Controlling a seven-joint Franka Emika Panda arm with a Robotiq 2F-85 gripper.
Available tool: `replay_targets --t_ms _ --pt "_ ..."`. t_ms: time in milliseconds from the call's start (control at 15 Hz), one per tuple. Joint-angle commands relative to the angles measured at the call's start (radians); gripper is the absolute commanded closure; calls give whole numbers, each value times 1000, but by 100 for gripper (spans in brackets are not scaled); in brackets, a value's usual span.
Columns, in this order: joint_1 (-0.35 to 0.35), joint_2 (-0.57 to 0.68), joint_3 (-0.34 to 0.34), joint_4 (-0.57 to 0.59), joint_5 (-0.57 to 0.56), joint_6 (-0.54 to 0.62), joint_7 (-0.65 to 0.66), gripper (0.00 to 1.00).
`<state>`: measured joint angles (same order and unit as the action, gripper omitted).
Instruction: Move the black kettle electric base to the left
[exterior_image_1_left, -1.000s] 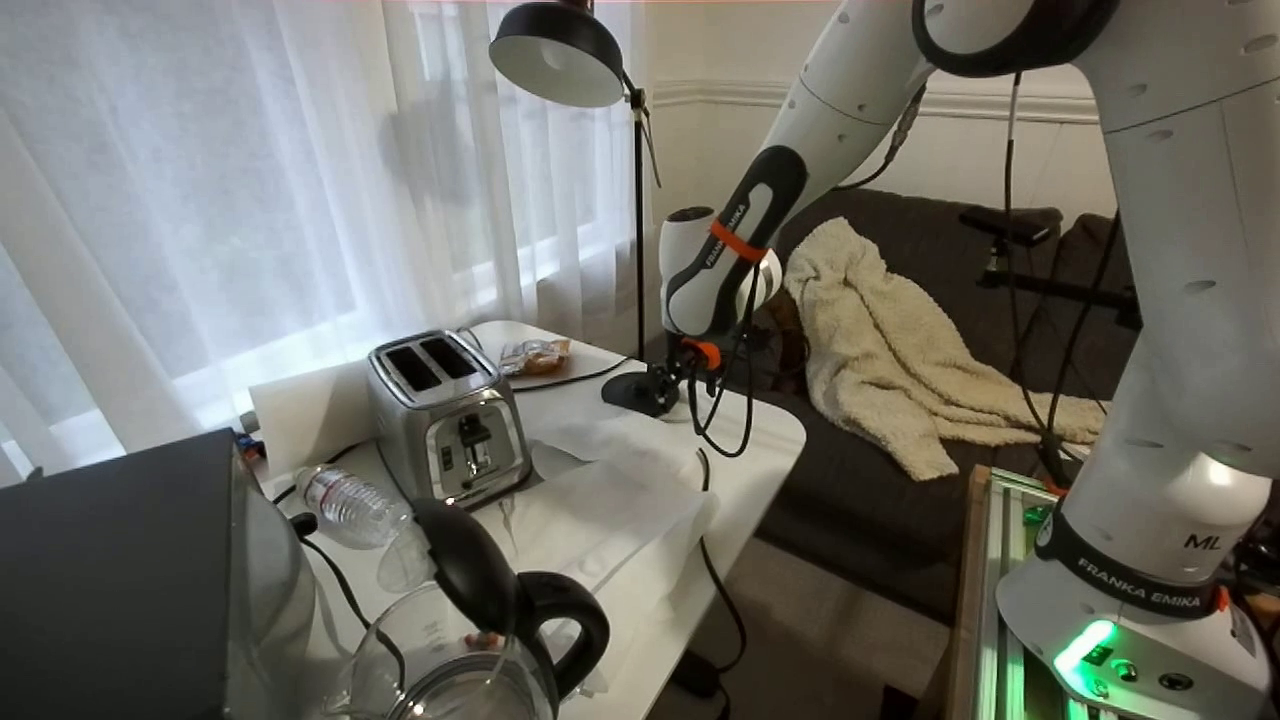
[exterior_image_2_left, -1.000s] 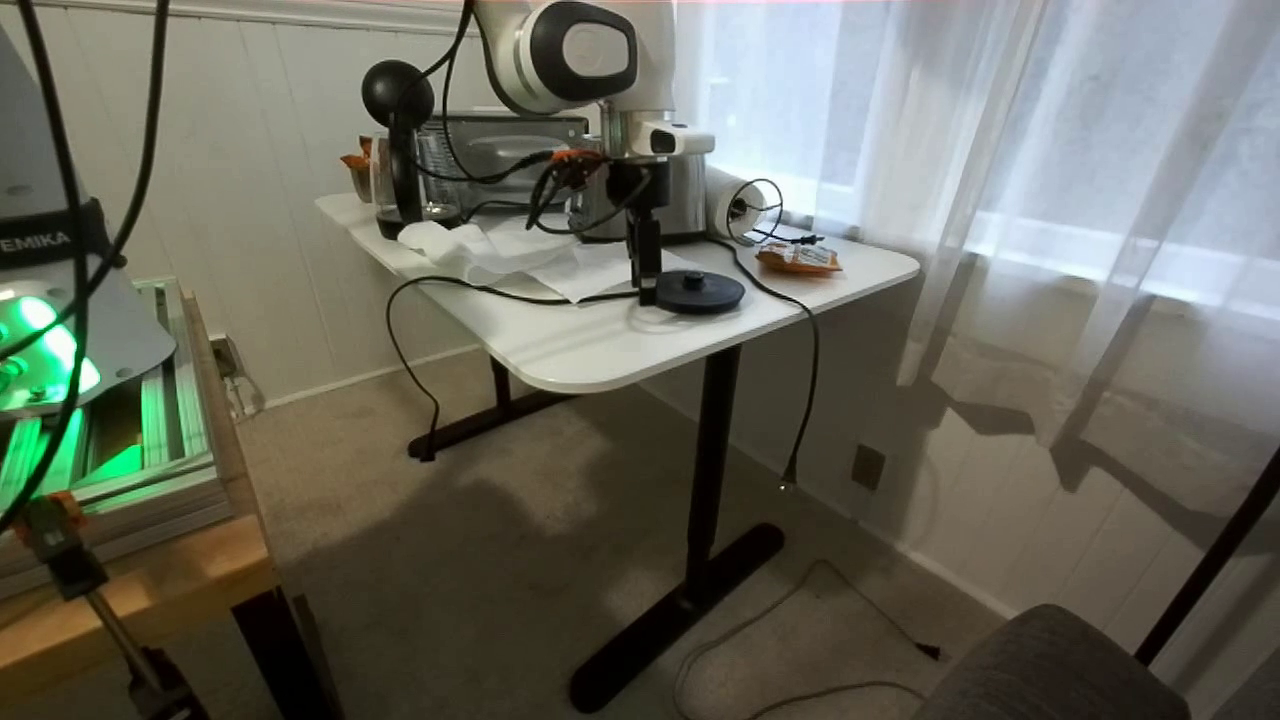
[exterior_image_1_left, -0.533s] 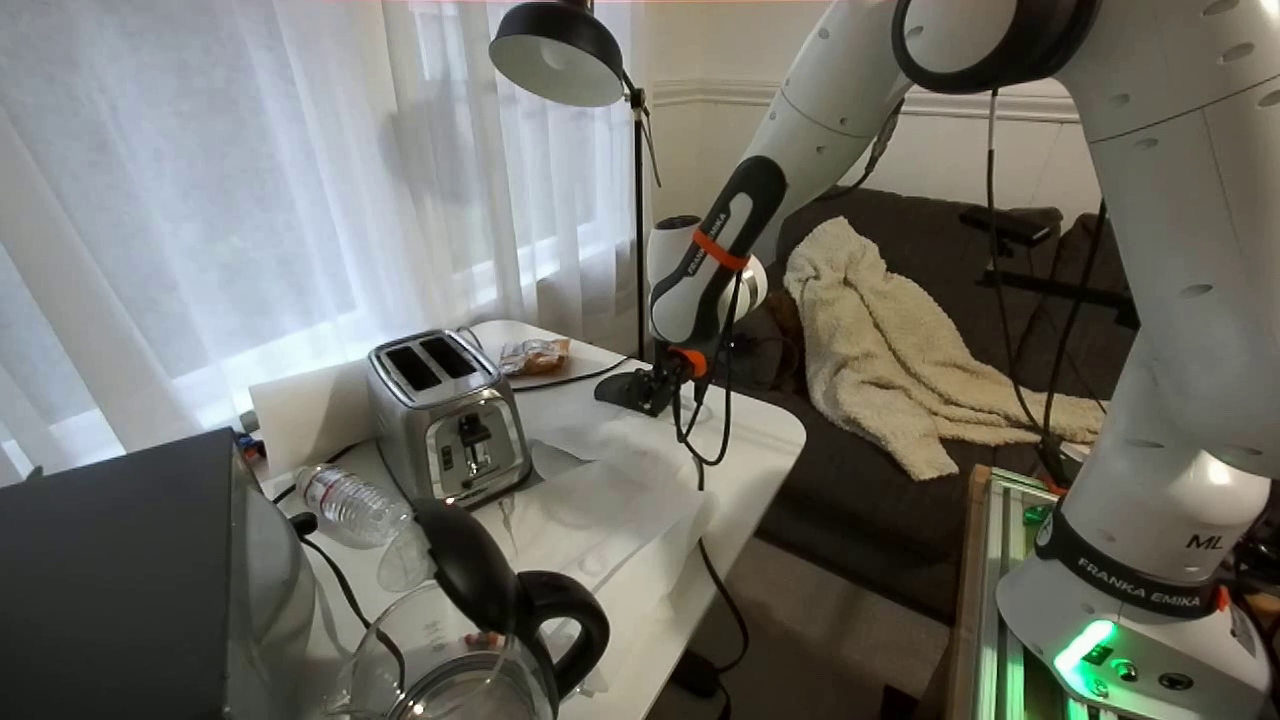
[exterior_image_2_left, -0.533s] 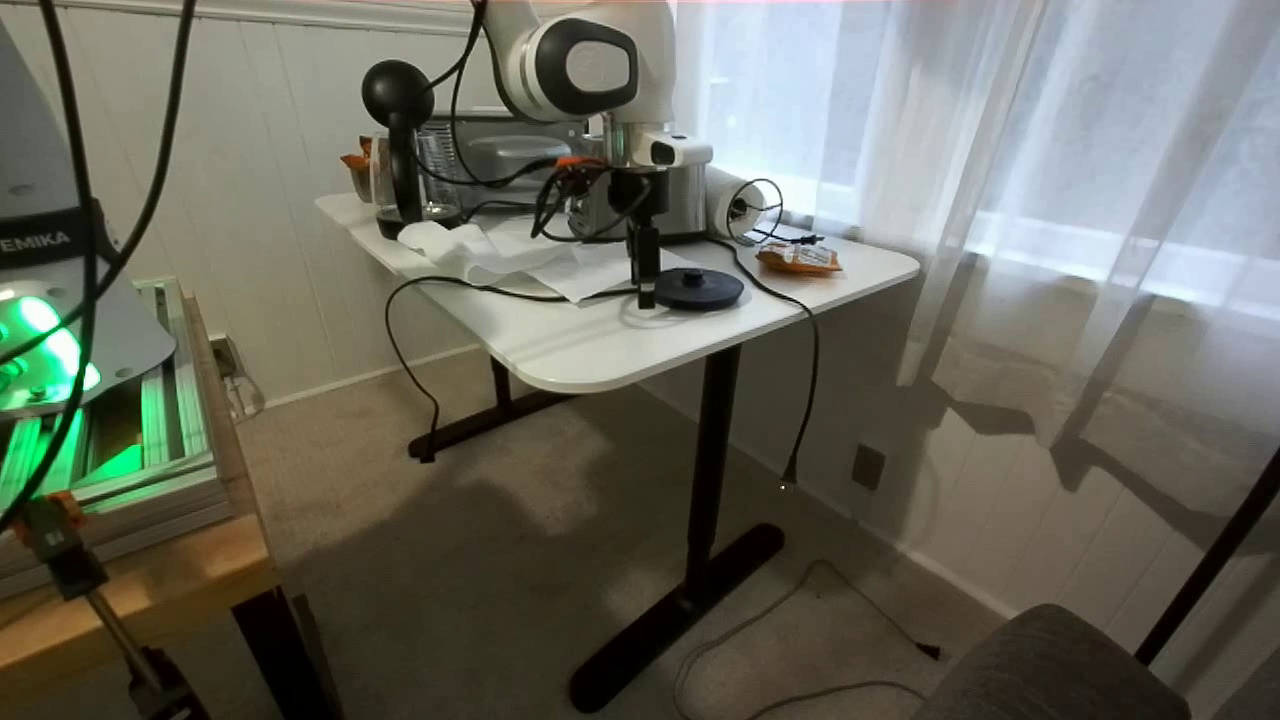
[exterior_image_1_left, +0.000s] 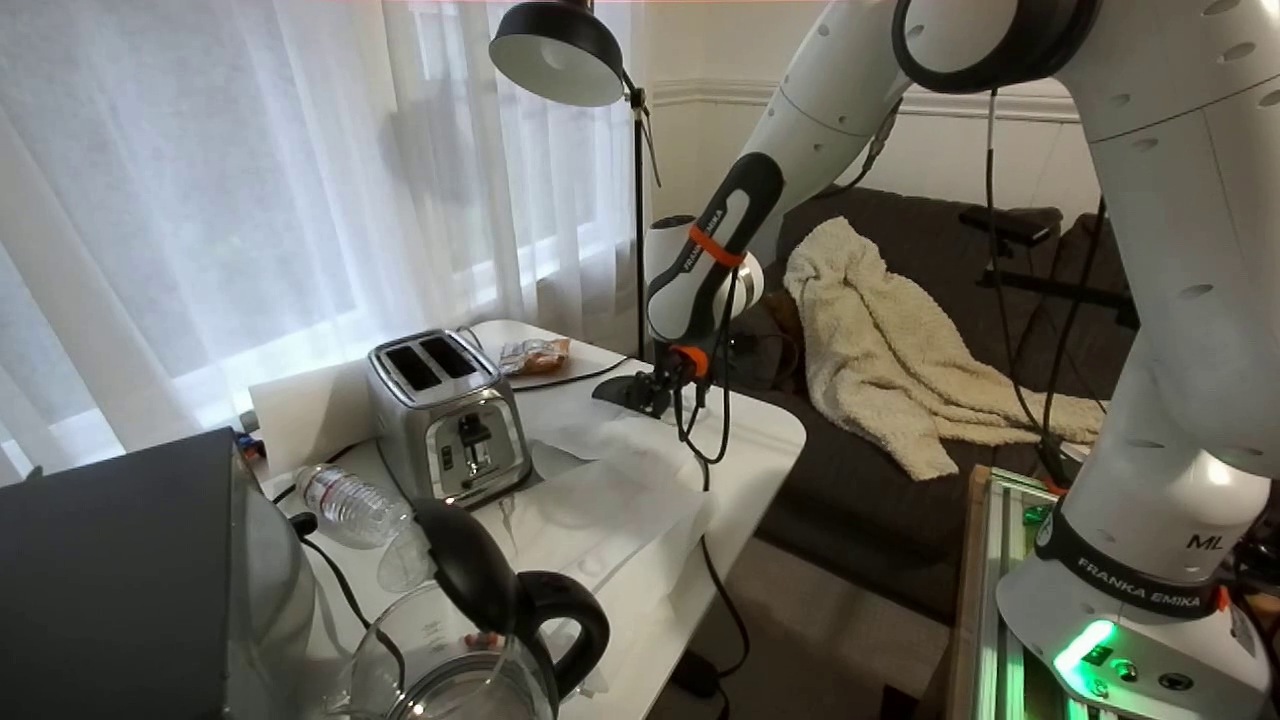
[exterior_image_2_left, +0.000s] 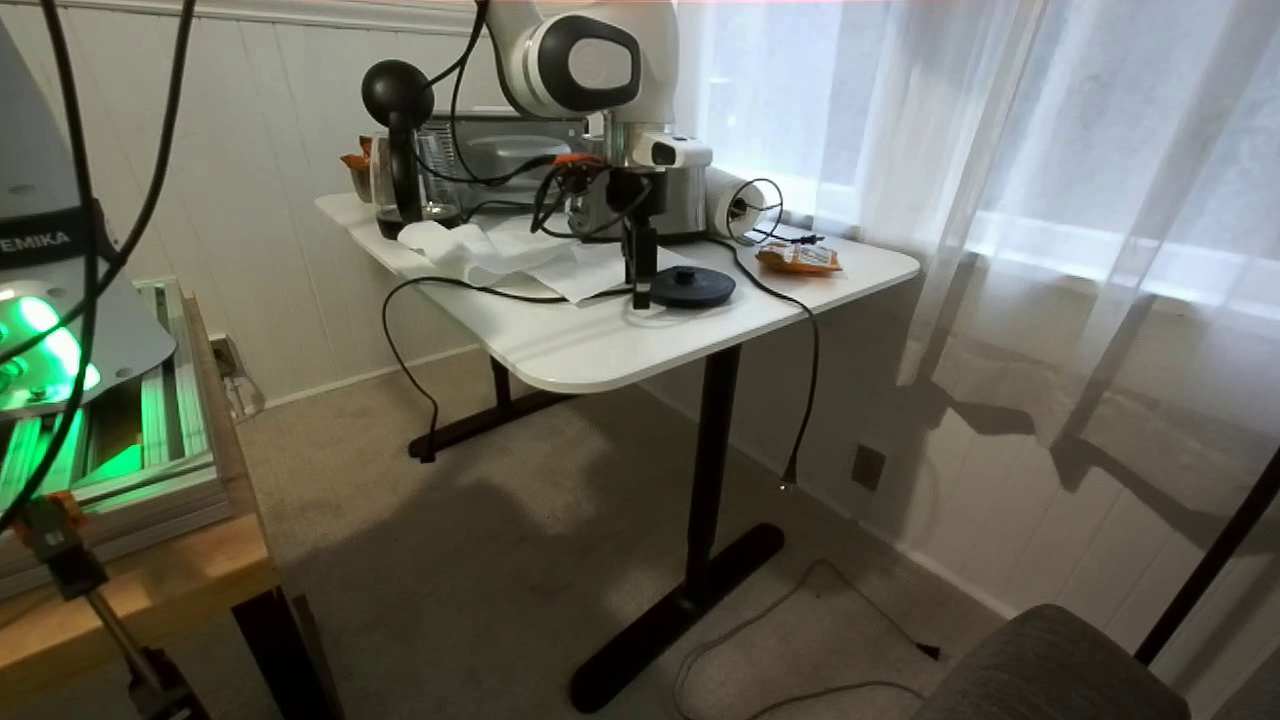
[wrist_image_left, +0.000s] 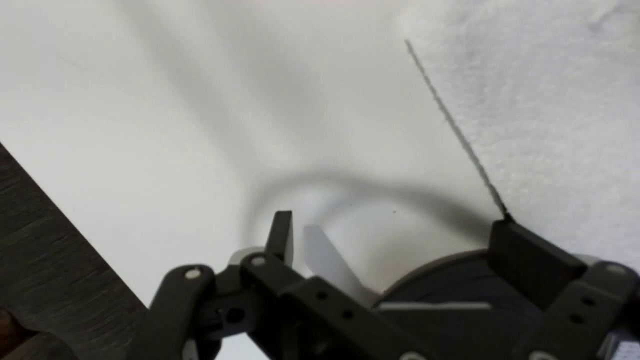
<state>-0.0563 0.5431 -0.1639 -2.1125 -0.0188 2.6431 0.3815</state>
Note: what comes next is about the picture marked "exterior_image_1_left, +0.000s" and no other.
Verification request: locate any glass kettle black handle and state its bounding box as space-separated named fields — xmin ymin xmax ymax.
xmin=349 ymin=491 xmax=617 ymax=720

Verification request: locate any silver two-slot toaster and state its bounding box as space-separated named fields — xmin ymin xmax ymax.
xmin=364 ymin=325 xmax=539 ymax=512

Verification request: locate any dark grey sofa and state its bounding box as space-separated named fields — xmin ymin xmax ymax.
xmin=724 ymin=184 xmax=1280 ymax=630

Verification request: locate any black kettle base cable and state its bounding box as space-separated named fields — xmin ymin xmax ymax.
xmin=691 ymin=531 xmax=751 ymax=694

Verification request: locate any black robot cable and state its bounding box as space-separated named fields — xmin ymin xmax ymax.
xmin=1031 ymin=194 xmax=1114 ymax=491
xmin=977 ymin=82 xmax=1072 ymax=471

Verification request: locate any black box appliance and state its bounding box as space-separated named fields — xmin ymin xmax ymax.
xmin=0 ymin=423 xmax=324 ymax=720

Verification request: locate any black kettle electric base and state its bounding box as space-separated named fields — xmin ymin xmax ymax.
xmin=592 ymin=366 xmax=677 ymax=420

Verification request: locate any white cloth on desk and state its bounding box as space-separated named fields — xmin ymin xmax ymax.
xmin=512 ymin=397 xmax=711 ymax=591

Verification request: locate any black floor lamp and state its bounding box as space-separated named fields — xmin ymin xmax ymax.
xmin=485 ymin=0 xmax=670 ymax=364

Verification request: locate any white sheer curtain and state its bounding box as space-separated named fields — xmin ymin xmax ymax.
xmin=0 ymin=0 xmax=645 ymax=482

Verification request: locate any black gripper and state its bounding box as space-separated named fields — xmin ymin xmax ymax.
xmin=645 ymin=333 xmax=682 ymax=393

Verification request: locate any black appliance cable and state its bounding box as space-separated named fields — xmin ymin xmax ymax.
xmin=283 ymin=507 xmax=412 ymax=694

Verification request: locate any cream towel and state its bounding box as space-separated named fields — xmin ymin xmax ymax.
xmin=780 ymin=215 xmax=1114 ymax=482

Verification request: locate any clear plastic water bottle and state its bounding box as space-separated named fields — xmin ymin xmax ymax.
xmin=291 ymin=458 xmax=416 ymax=552

